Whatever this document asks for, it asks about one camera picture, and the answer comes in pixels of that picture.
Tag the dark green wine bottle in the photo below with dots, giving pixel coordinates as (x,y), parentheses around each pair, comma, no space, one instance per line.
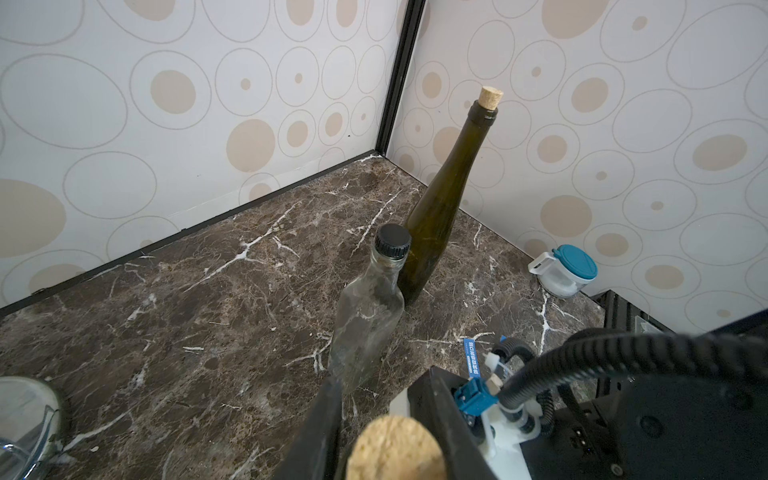
(431,221)

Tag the chrome glass holder stand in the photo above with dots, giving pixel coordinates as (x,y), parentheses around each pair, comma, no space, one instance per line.
(32,427)

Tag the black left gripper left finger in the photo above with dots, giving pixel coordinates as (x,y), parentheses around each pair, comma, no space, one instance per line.
(315,450)

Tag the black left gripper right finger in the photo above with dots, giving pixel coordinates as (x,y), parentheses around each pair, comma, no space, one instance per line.
(431,403)

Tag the tall clear corked bottle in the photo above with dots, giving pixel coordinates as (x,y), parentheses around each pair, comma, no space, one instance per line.
(395,447)

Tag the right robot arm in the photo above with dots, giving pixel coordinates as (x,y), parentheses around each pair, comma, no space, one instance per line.
(609,404)

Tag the clear bottle black cap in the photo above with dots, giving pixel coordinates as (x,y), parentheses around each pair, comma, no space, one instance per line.
(369,309)

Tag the white teal round object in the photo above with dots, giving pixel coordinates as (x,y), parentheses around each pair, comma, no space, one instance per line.
(564,271)

